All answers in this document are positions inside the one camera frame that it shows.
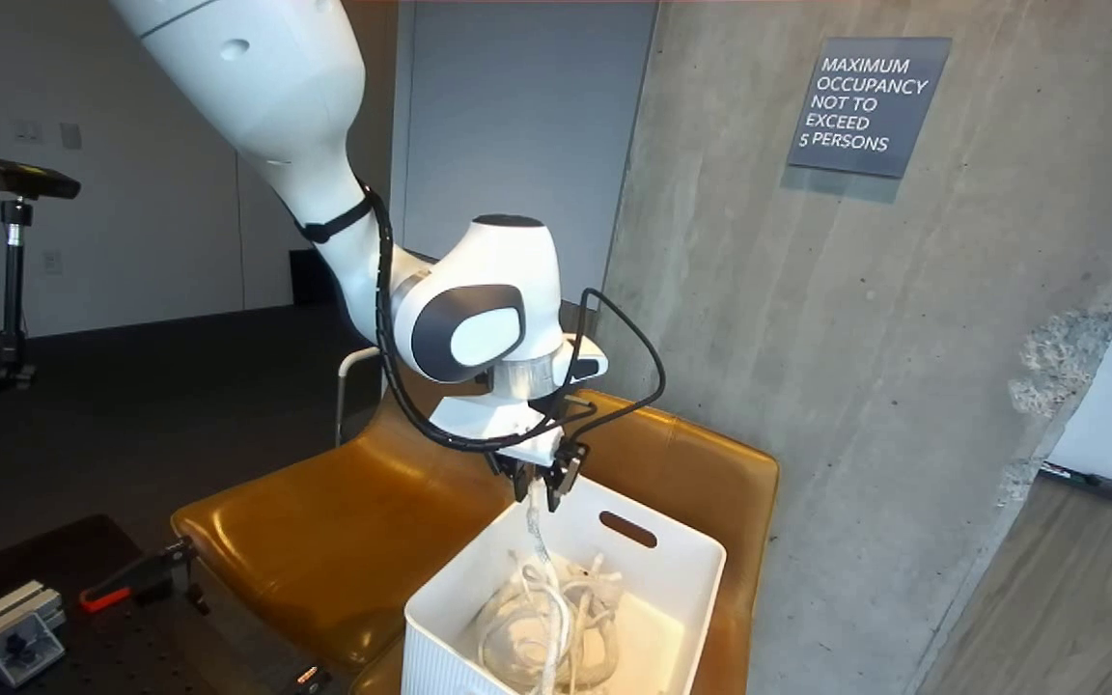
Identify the whiteboard panel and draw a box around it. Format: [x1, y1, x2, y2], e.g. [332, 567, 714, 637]
[390, 0, 657, 302]

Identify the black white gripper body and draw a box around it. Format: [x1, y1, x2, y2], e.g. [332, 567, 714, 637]
[427, 334, 610, 477]

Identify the white plastic storage container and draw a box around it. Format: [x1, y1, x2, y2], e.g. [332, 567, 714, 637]
[403, 477, 724, 695]

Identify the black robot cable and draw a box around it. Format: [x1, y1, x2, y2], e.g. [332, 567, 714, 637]
[367, 188, 673, 454]

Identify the amber chair with rope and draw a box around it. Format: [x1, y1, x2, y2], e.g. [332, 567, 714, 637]
[171, 347, 509, 679]

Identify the black perforated mounting board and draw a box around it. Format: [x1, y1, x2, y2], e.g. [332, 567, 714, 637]
[0, 512, 309, 695]

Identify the amber chair under container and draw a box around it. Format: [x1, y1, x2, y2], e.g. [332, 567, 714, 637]
[346, 384, 784, 695]

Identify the black camera tripod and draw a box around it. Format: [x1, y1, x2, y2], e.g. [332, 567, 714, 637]
[0, 159, 82, 392]

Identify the orange black bar clamp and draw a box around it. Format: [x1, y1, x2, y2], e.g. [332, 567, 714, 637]
[77, 540, 193, 612]

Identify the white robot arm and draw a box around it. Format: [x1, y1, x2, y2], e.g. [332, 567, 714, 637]
[108, 0, 606, 507]

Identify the grey occupancy wall sign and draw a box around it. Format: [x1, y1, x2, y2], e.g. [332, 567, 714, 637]
[789, 33, 950, 181]

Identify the white rope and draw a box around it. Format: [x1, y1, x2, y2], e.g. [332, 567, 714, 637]
[466, 489, 630, 695]

